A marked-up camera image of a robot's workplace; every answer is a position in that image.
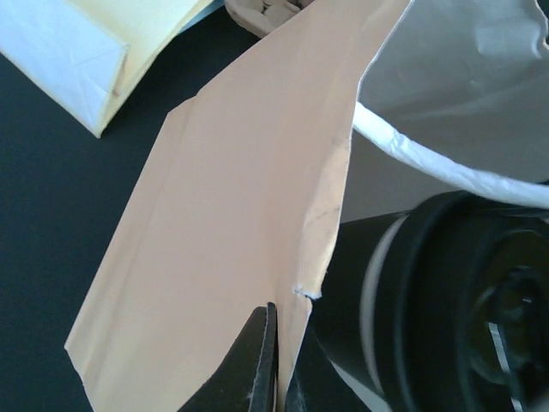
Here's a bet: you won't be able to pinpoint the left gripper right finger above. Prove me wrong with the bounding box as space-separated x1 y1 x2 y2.
284 326 369 412

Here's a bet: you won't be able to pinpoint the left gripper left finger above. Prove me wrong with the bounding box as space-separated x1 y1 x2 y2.
180 302 278 412

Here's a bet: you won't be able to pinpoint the orange paper bag white handles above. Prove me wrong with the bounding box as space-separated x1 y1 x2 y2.
65 1 548 411

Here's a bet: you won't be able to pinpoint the tan flat paper bag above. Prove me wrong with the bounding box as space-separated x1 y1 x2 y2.
1 0 222 136

